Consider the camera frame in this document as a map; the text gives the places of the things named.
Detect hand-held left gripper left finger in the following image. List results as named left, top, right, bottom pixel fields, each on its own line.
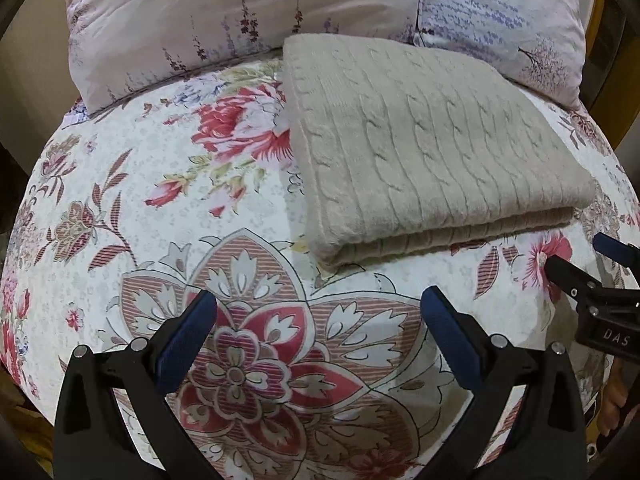
left=52, top=290, right=221, bottom=480

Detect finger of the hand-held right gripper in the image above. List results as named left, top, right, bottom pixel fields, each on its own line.
left=544, top=255, right=603, bottom=308
left=592, top=232, right=640, bottom=288

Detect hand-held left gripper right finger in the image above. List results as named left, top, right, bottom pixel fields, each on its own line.
left=421, top=285, right=587, bottom=480

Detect beige cable knit sweater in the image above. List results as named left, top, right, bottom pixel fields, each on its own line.
left=282, top=34, right=598, bottom=268

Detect person's right hand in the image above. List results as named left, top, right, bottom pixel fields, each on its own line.
left=600, top=357, right=632, bottom=428

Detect floral bedsheet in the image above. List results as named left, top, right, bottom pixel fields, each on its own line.
left=0, top=55, right=632, bottom=480

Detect wooden headboard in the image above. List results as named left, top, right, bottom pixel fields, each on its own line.
left=585, top=0, right=628, bottom=116

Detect lavender tree print pillow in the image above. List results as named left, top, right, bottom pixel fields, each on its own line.
left=415, top=0, right=590, bottom=111

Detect pink floral print pillow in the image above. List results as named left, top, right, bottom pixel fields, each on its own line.
left=57, top=0, right=426, bottom=117

